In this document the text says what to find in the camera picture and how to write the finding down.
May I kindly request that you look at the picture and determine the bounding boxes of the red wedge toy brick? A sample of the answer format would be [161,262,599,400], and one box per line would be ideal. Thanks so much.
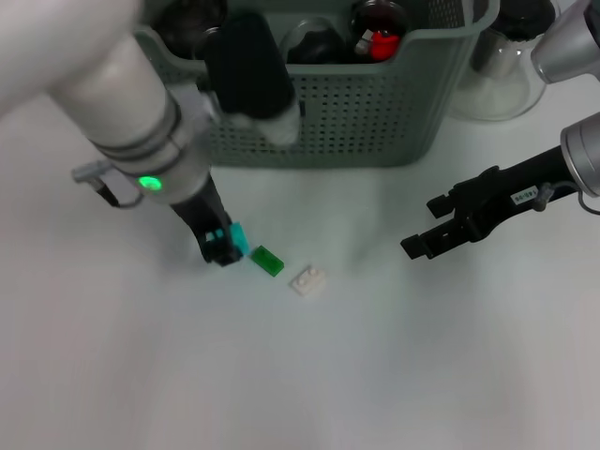
[370,31,402,62]

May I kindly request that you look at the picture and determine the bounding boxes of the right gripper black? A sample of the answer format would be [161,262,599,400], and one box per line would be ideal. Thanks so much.
[399,145,577,261]

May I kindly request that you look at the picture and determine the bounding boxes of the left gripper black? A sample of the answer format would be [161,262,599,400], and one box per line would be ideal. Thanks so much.
[171,173,244,268]

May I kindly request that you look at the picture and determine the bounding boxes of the grey-green perforated storage bin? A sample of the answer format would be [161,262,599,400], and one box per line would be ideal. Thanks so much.
[133,0,502,170]

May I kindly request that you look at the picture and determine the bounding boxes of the left arm cable with connector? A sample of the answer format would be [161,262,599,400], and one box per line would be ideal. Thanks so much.
[71,158,143,208]

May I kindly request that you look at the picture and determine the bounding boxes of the glass carafe with black lid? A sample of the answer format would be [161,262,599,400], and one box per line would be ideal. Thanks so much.
[449,0,562,123]

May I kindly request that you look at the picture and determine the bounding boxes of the green toy brick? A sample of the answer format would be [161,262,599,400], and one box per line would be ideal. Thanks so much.
[250,245,286,278]

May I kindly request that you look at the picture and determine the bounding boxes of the cyan translucent toy brick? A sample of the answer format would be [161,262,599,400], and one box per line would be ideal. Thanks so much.
[208,221,250,258]

